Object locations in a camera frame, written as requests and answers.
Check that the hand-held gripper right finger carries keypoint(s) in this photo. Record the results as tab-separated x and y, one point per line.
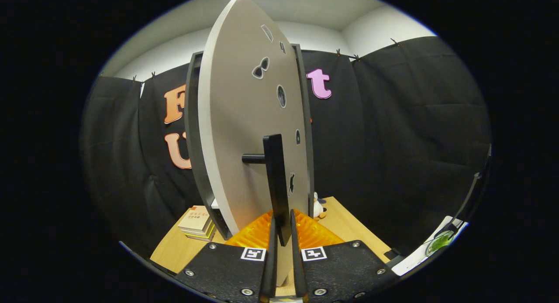
298	268

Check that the white shoe cabinet door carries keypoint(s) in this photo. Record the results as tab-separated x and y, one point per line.
236	111

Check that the black folding stand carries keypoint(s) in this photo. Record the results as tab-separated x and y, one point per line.
476	189

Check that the black backdrop cloth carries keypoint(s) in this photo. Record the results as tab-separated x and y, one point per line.
415	141

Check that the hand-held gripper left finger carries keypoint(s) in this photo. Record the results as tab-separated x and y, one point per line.
270	268

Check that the thin white book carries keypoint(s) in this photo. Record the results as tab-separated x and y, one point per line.
205	239

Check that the yellow-edged book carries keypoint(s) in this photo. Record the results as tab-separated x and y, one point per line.
205	234

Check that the dark grey shoe cabinet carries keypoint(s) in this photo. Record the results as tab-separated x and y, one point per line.
194	141

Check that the small penguin toy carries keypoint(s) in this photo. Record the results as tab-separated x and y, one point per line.
317	205

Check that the beige book with orange print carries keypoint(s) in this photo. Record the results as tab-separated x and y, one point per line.
195	218

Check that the white board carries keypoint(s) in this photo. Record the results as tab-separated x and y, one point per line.
419	259

